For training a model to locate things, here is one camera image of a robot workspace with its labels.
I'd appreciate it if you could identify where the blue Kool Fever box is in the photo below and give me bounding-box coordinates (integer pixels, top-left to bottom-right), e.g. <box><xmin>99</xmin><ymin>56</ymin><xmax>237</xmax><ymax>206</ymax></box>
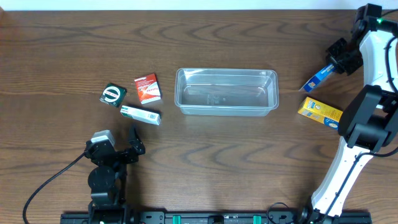
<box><xmin>300</xmin><ymin>63</ymin><xmax>336</xmax><ymax>93</ymax></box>

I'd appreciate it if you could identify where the yellow medicine box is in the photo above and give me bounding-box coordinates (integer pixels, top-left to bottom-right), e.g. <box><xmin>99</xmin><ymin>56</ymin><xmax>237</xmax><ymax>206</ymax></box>
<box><xmin>297</xmin><ymin>97</ymin><xmax>343</xmax><ymax>129</ymax></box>

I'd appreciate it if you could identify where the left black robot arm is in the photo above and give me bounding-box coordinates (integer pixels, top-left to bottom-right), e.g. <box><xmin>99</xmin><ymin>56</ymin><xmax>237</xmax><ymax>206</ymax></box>
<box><xmin>84</xmin><ymin>126</ymin><xmax>146</xmax><ymax>215</ymax></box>

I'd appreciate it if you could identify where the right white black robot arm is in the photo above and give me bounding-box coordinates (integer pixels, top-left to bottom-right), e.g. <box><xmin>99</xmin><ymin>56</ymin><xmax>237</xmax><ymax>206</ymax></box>
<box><xmin>295</xmin><ymin>3</ymin><xmax>397</xmax><ymax>223</ymax></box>

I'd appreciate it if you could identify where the clear plastic container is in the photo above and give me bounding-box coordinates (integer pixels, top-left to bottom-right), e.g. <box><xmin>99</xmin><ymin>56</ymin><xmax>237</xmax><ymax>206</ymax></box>
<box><xmin>174</xmin><ymin>68</ymin><xmax>279</xmax><ymax>116</ymax></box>

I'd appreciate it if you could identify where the white green Panadol box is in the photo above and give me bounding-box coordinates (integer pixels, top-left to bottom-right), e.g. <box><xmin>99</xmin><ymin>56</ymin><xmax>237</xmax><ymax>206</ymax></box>
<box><xmin>120</xmin><ymin>105</ymin><xmax>161</xmax><ymax>125</ymax></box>

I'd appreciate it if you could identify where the green round-logo box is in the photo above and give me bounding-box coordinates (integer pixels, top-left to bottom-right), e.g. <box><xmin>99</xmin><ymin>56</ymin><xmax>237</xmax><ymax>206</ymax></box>
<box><xmin>99</xmin><ymin>83</ymin><xmax>127</xmax><ymax>108</ymax></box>

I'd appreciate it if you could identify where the red medicine box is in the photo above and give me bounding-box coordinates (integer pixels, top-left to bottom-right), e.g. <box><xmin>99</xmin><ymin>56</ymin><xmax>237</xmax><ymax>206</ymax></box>
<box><xmin>134</xmin><ymin>73</ymin><xmax>161</xmax><ymax>104</ymax></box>

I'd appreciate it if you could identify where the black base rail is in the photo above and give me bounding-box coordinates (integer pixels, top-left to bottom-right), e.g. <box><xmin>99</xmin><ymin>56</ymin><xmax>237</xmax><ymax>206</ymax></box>
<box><xmin>60</xmin><ymin>210</ymin><xmax>373</xmax><ymax>224</ymax></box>

